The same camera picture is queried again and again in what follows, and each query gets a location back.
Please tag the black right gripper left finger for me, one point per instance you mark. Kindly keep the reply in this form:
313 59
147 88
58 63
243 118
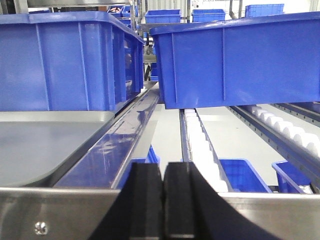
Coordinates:
136 214

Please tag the small blue bin lower centre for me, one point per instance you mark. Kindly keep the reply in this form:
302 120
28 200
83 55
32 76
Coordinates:
243 177

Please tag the distant blue crate far right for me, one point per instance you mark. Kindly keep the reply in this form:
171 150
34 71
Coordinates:
259 10

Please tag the stainless steel shelf beam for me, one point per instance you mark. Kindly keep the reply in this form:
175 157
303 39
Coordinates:
33 213

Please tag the silver metal tray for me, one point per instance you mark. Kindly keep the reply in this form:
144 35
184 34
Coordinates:
38 147

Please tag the distant blue bin right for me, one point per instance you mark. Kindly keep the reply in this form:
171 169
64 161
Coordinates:
207 15

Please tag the white roller track centre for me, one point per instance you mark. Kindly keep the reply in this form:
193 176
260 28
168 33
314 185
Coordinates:
198 149

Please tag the small blue bin lower left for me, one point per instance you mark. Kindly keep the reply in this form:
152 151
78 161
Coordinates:
150 158

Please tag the small blue bin lower right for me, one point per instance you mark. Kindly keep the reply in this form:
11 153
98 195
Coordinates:
290 179

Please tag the large blue bin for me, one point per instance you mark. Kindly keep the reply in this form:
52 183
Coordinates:
261 60
68 61

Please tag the distant blue bin centre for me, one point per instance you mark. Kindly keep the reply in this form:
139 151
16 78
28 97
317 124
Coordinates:
163 16

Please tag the small blue bin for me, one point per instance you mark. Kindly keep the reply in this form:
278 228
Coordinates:
243 177
150 158
290 179

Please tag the white roller track right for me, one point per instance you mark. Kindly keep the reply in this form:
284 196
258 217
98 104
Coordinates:
290 141

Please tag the blue guide rail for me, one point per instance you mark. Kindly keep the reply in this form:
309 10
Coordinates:
105 162

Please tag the large blue bin left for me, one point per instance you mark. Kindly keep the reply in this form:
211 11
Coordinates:
68 61

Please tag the distant blue bin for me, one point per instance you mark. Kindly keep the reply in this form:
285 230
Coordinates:
207 15
163 16

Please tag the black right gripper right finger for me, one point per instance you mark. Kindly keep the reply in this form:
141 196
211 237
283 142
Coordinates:
194 211

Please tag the white roller track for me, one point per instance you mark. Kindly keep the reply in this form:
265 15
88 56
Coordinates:
198 149
290 141

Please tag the large blue bin right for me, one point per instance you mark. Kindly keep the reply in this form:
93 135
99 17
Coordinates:
261 60

